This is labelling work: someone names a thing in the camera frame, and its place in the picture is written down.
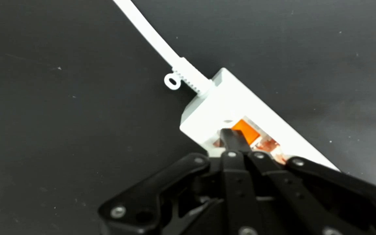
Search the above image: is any white power strip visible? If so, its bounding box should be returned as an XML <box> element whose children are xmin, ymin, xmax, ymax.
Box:
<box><xmin>179</xmin><ymin>68</ymin><xmax>340</xmax><ymax>172</ymax></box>

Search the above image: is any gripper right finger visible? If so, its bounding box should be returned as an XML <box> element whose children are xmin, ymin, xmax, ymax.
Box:
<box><xmin>240</xmin><ymin>130</ymin><xmax>376</xmax><ymax>235</ymax></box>

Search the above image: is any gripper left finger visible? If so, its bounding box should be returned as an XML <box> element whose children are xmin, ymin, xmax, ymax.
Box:
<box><xmin>98</xmin><ymin>128</ymin><xmax>264</xmax><ymax>235</ymax></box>

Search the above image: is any white cable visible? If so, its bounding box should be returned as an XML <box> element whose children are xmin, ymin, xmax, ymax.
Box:
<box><xmin>112</xmin><ymin>0</ymin><xmax>215</xmax><ymax>98</ymax></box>

